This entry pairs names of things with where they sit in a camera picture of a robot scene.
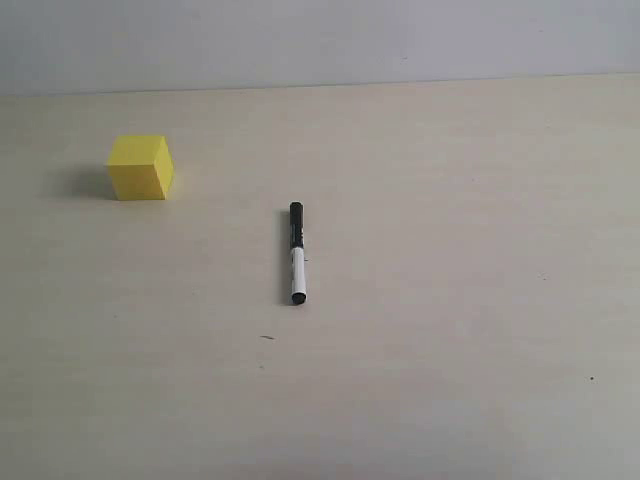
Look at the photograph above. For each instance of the black and white marker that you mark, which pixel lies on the black and white marker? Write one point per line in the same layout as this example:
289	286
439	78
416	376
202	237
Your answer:
298	284

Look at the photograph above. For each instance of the yellow foam cube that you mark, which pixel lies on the yellow foam cube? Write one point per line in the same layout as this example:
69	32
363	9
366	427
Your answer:
140	167

